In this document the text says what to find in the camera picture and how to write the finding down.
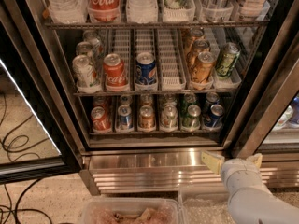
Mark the gold can middle shelf front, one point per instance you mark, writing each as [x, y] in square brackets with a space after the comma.
[202, 67]

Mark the blue pepsi can bottom left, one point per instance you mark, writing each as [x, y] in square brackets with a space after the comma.
[125, 117]

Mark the white green can bottom shelf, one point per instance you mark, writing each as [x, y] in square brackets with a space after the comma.
[169, 117]

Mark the red coca cola can middle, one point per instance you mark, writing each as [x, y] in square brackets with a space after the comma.
[114, 68]

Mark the green soda can behind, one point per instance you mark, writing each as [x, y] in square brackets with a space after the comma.
[187, 100]

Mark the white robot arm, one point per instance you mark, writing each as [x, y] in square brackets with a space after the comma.
[250, 200]

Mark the green soda can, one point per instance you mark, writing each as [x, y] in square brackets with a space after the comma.
[187, 100]
[191, 119]

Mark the blue pepsi can bottom right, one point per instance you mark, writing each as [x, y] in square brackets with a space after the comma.
[214, 116]

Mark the blue pepsi can middle shelf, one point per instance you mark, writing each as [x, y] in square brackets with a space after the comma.
[145, 68]

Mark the blue pepsi can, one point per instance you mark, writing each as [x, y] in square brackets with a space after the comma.
[125, 117]
[214, 116]

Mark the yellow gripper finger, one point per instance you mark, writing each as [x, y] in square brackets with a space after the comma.
[213, 161]
[256, 159]

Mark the red cola can bottom shelf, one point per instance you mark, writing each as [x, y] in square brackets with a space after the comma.
[100, 119]

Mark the clear water bottle top left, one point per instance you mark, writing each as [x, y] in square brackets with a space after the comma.
[64, 0]

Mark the gold can shelf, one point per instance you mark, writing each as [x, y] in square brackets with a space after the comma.
[202, 67]
[198, 46]

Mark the green can middle shelf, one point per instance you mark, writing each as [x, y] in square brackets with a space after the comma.
[227, 59]

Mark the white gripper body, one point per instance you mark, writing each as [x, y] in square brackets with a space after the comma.
[237, 168]

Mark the open glass fridge door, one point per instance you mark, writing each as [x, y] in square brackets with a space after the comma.
[38, 134]

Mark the clear bin with brown items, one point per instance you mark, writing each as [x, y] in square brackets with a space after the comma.
[131, 211]

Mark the white can middle shelf front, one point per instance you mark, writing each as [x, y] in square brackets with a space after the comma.
[85, 71]

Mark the orange soda can bottom shelf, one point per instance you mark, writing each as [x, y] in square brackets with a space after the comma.
[146, 118]

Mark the empty white shelf tray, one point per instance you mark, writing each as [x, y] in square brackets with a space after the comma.
[172, 76]

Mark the clear bin with bubble wrap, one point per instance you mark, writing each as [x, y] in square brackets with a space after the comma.
[204, 205]

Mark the green soda can front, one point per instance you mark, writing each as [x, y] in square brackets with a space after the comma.
[191, 119]

